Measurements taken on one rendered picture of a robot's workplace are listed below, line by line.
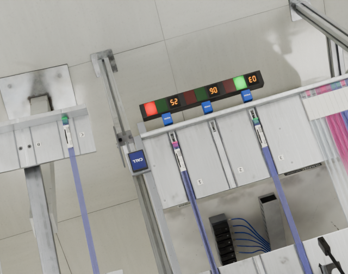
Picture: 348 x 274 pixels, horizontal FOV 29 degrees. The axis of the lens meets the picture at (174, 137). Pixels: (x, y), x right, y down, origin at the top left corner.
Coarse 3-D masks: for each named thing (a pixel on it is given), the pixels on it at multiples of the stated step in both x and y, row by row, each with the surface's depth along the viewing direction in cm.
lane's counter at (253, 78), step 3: (255, 72) 184; (246, 75) 184; (249, 75) 184; (252, 75) 184; (255, 75) 184; (246, 78) 184; (249, 78) 184; (252, 78) 184; (255, 78) 184; (249, 81) 183; (252, 81) 183; (255, 81) 183; (258, 81) 183; (249, 84) 183; (252, 84) 183
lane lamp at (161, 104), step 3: (159, 99) 182; (162, 99) 182; (156, 102) 182; (159, 102) 182; (162, 102) 182; (165, 102) 182; (156, 105) 182; (159, 105) 182; (162, 105) 182; (165, 105) 182; (159, 108) 182; (162, 108) 182; (165, 108) 182; (159, 111) 181; (162, 111) 181
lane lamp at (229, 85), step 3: (222, 81) 183; (225, 81) 183; (228, 81) 183; (231, 81) 183; (225, 84) 183; (228, 84) 183; (231, 84) 183; (225, 87) 183; (228, 87) 183; (231, 87) 183; (234, 87) 183; (225, 90) 183; (228, 90) 183; (231, 90) 183; (234, 90) 183
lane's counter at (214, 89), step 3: (216, 84) 183; (207, 87) 183; (210, 87) 183; (213, 87) 183; (216, 87) 183; (210, 90) 183; (213, 90) 183; (216, 90) 183; (210, 93) 183; (213, 93) 183; (216, 93) 183; (219, 93) 183; (210, 96) 182
